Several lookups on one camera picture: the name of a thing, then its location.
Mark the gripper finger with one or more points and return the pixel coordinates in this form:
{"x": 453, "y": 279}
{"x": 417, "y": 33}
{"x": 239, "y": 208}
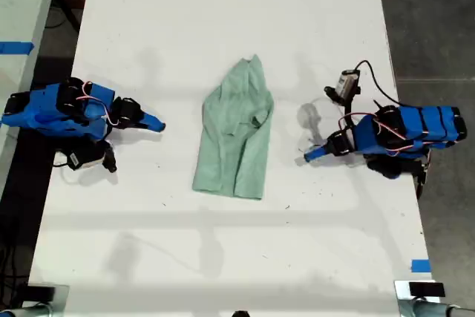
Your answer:
{"x": 154, "y": 127}
{"x": 152, "y": 118}
{"x": 319, "y": 150}
{"x": 318, "y": 157}

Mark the pale green T-shirt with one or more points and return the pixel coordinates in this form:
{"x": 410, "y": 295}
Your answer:
{"x": 232, "y": 146}

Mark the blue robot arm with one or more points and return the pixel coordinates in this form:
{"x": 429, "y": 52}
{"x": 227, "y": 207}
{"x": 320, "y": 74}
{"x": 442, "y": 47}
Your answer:
{"x": 44, "y": 109}
{"x": 426, "y": 124}

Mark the long blue tape strip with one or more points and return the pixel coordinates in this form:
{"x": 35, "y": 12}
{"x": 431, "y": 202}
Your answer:
{"x": 15, "y": 48}

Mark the white side table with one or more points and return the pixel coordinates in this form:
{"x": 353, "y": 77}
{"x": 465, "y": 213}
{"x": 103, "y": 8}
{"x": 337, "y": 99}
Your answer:
{"x": 18, "y": 35}

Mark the short blue tape strip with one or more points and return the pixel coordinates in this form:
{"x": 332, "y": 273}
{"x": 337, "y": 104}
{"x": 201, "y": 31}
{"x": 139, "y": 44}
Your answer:
{"x": 421, "y": 265}

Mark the metal clamp with black pad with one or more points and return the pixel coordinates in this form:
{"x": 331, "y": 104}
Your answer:
{"x": 419, "y": 300}

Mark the metal table clamp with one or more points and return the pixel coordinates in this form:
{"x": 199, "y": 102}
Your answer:
{"x": 44, "y": 300}

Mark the camera black stalk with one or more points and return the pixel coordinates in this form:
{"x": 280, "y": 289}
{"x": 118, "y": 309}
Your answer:
{"x": 349, "y": 113}

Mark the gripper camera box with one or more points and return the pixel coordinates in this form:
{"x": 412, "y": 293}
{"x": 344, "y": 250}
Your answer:
{"x": 347, "y": 85}
{"x": 87, "y": 157}

